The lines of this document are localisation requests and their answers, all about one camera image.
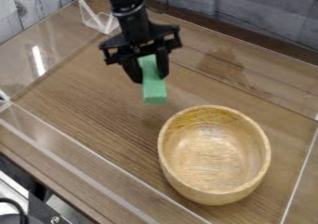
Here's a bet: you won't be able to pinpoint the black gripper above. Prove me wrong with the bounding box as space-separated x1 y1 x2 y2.
99 3 182 84

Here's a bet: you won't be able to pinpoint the green rectangular block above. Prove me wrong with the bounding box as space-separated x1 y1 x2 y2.
138 55 169 104

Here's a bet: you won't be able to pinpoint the wooden bowl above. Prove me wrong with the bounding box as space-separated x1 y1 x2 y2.
158 105 273 205

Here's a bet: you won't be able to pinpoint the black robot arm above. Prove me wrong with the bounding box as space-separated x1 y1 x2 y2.
99 0 182 84

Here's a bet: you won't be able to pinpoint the clear acrylic corner bracket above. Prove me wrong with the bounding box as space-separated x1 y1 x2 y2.
79 0 121 35

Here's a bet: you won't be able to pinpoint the clear acrylic enclosure walls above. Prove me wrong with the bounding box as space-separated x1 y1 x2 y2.
0 4 318 224

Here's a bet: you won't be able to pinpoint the black metal mount bracket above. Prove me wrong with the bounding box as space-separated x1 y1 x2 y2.
27 188 73 224

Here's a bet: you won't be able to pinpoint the black cable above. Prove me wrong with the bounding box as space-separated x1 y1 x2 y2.
0 197 28 224

